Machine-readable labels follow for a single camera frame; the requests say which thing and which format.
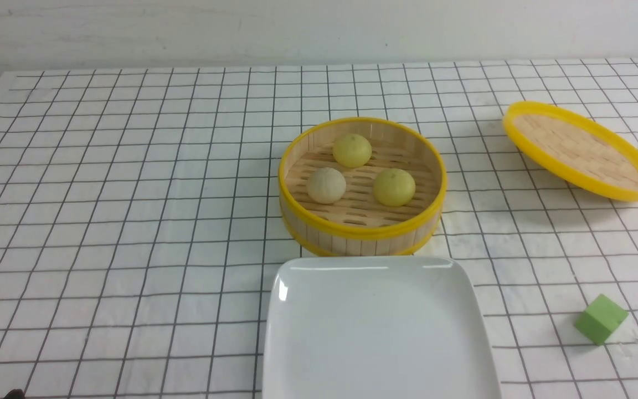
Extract yellow steamed bun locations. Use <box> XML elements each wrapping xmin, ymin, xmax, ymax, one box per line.
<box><xmin>332</xmin><ymin>134</ymin><xmax>372</xmax><ymax>168</ymax></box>
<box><xmin>373</xmin><ymin>168</ymin><xmax>416</xmax><ymax>207</ymax></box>

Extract white steamed bun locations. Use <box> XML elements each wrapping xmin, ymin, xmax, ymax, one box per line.
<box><xmin>306</xmin><ymin>167</ymin><xmax>347</xmax><ymax>204</ymax></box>

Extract bamboo steamer basket yellow rim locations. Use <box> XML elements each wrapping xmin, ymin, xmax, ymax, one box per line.
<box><xmin>277</xmin><ymin>117</ymin><xmax>447</xmax><ymax>256</ymax></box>

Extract bamboo steamer lid yellow rim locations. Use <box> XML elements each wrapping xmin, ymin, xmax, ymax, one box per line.
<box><xmin>503</xmin><ymin>101</ymin><xmax>638</xmax><ymax>202</ymax></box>

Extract green cube block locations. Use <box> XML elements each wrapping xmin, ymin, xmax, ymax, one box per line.
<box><xmin>574</xmin><ymin>294</ymin><xmax>629</xmax><ymax>346</ymax></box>

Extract white square plate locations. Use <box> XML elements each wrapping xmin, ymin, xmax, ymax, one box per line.
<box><xmin>263</xmin><ymin>256</ymin><xmax>502</xmax><ymax>398</ymax></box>

